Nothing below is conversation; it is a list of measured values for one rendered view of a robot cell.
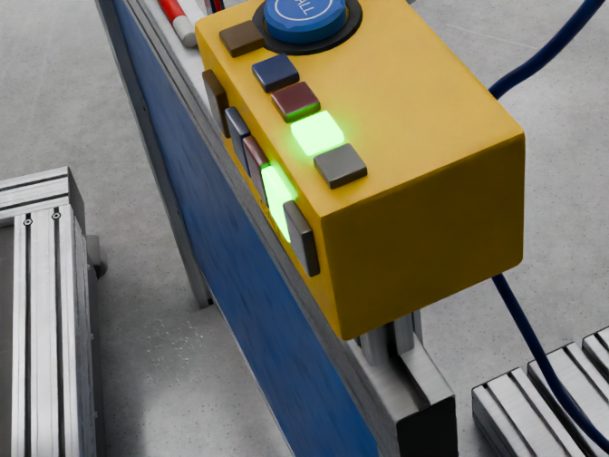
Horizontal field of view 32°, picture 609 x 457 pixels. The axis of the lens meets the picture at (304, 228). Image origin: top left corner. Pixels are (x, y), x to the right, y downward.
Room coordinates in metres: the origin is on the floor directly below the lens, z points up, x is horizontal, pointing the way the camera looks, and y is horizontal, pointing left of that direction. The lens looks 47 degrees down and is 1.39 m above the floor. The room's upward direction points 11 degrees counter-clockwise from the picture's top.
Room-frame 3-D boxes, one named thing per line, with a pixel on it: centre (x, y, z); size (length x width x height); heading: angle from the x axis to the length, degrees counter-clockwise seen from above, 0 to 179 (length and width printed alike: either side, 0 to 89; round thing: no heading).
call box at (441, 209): (0.39, -0.03, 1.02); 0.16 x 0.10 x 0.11; 15
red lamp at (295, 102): (0.37, -0.01, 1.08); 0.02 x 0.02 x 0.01; 15
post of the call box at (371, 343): (0.39, -0.03, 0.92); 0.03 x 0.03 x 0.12; 15
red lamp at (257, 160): (0.37, 0.01, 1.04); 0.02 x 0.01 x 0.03; 15
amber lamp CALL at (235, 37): (0.43, 0.01, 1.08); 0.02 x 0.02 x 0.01; 15
